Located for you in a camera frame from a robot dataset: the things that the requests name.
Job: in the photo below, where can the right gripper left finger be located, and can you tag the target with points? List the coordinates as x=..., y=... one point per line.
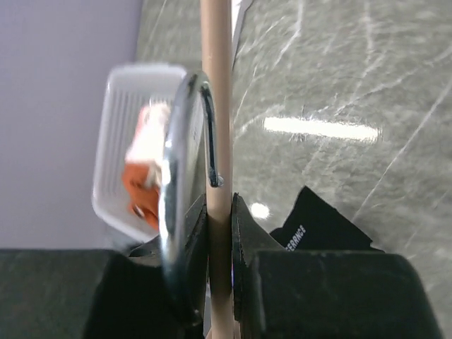
x=93, y=293

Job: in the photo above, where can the white pink garment in basket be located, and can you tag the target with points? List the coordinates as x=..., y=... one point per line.
x=148, y=142

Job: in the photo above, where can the wooden clip hanger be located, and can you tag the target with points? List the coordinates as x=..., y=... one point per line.
x=214, y=85

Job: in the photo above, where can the orange garment in basket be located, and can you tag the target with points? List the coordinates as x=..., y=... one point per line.
x=142, y=182

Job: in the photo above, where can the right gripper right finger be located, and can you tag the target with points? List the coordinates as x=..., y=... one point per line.
x=323, y=294

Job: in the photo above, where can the white plastic laundry basket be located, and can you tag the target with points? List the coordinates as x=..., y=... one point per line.
x=129, y=88

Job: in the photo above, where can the black underwear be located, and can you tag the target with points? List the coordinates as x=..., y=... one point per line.
x=315, y=225

